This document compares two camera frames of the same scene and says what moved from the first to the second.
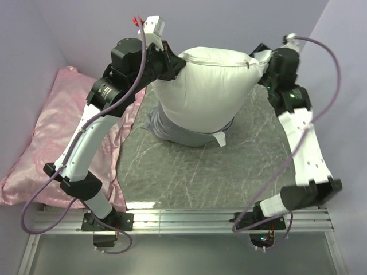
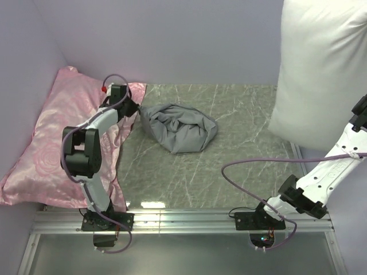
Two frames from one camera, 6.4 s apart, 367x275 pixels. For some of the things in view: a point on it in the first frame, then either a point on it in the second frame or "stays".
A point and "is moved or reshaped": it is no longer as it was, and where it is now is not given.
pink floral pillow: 27,182 stays
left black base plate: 117,220 stays
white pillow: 206,94 to 323,71
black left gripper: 173,63 to 134,109
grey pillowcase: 157,124 is moved or reshaped
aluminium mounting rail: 61,221 stays
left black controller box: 104,240 stays
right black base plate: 243,219 stays
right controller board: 262,239 stays
